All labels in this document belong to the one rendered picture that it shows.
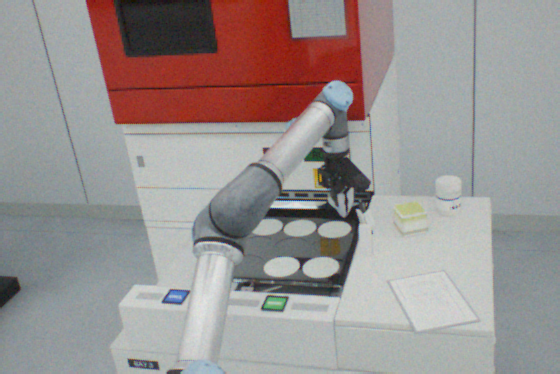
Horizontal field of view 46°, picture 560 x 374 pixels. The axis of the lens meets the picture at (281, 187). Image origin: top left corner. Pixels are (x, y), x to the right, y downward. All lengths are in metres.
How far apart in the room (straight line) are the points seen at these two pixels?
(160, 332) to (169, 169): 0.68
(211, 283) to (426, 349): 0.50
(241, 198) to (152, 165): 0.89
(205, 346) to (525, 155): 2.52
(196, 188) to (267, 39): 0.60
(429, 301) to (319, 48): 0.75
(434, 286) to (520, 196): 2.13
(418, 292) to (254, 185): 0.48
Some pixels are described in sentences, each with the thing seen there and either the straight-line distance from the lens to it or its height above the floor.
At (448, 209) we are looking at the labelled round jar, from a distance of 1.90.
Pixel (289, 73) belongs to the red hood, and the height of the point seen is 1.37.
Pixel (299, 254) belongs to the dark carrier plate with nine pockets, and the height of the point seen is 0.90.
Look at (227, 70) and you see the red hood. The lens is 1.95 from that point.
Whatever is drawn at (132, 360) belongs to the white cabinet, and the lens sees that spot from 1.82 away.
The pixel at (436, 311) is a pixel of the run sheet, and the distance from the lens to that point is 1.53.
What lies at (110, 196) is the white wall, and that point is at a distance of 4.33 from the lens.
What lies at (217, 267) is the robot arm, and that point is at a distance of 1.43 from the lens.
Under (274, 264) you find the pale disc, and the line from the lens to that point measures 1.86.
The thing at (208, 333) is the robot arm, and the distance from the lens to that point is 1.38.
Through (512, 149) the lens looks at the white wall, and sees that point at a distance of 3.57.
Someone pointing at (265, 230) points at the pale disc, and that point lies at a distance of 2.03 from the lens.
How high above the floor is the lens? 1.89
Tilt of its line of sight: 25 degrees down
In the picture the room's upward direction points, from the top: 7 degrees counter-clockwise
